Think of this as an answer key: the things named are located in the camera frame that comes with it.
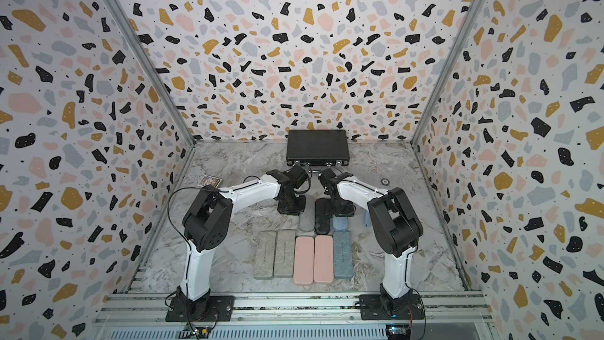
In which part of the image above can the pink glasses case grey lining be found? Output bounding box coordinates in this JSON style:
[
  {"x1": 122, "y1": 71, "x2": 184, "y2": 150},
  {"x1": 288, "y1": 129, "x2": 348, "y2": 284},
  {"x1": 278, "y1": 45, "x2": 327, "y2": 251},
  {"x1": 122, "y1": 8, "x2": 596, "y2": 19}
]
[{"x1": 293, "y1": 236, "x2": 315, "y2": 286}]

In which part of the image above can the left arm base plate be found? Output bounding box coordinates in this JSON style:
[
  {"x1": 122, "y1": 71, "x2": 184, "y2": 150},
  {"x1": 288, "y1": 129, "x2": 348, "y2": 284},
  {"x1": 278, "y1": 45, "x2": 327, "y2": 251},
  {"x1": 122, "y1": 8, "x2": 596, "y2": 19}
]
[{"x1": 165, "y1": 294, "x2": 234, "y2": 323}]

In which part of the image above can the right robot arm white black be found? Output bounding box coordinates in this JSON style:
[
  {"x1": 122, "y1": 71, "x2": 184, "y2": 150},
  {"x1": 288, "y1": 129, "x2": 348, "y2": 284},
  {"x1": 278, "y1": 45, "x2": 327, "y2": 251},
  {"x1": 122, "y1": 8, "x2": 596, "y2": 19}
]
[{"x1": 319, "y1": 169, "x2": 423, "y2": 318}]

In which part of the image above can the playing card box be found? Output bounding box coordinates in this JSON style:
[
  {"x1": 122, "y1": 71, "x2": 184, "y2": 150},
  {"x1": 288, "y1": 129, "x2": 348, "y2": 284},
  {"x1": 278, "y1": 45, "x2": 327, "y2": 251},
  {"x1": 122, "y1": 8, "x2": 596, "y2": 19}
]
[{"x1": 198, "y1": 175, "x2": 222, "y2": 188}]

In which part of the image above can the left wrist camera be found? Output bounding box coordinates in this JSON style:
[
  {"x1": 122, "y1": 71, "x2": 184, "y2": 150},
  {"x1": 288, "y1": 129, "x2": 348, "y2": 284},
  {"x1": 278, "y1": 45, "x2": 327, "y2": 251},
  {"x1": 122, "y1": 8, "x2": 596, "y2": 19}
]
[{"x1": 283, "y1": 165, "x2": 310, "y2": 190}]

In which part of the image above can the black ribbed briefcase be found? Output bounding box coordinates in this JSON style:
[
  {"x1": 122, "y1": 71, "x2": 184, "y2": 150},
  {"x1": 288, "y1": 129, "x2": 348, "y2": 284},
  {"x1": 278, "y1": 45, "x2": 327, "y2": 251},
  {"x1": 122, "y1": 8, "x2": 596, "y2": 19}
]
[{"x1": 286, "y1": 130, "x2": 350, "y2": 167}]

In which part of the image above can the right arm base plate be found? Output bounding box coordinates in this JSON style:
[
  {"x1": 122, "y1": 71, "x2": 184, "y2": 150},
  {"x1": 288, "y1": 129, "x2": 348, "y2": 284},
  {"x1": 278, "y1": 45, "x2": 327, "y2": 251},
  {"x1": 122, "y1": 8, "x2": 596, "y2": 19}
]
[{"x1": 355, "y1": 293, "x2": 426, "y2": 320}]

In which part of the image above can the aluminium front rail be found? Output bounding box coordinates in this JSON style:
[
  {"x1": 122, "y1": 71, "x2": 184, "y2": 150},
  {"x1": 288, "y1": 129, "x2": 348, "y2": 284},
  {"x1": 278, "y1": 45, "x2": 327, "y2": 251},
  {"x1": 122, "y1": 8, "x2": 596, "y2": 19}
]
[{"x1": 91, "y1": 291, "x2": 499, "y2": 339}]

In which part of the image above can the grey case mint lining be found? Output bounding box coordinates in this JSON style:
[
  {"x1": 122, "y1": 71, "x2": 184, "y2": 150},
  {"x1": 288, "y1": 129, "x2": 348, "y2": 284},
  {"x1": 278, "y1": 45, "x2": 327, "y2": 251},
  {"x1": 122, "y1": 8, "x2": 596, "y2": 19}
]
[{"x1": 333, "y1": 231, "x2": 354, "y2": 280}]

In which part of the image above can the mint green glasses case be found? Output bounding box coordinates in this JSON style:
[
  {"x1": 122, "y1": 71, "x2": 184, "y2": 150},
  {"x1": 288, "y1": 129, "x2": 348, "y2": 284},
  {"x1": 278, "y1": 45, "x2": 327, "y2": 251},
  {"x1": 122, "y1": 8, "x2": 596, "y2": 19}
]
[{"x1": 274, "y1": 230, "x2": 296, "y2": 278}]

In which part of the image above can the black case beige lining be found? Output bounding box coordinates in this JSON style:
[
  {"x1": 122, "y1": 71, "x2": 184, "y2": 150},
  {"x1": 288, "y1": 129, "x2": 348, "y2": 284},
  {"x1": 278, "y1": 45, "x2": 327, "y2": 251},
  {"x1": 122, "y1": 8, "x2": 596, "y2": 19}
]
[{"x1": 314, "y1": 198, "x2": 331, "y2": 235}]

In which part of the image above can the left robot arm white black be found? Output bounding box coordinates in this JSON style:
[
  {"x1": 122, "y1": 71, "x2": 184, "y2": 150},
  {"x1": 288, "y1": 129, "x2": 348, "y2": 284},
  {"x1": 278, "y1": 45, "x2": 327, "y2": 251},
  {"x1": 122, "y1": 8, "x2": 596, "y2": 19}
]
[{"x1": 176, "y1": 167, "x2": 310, "y2": 316}]

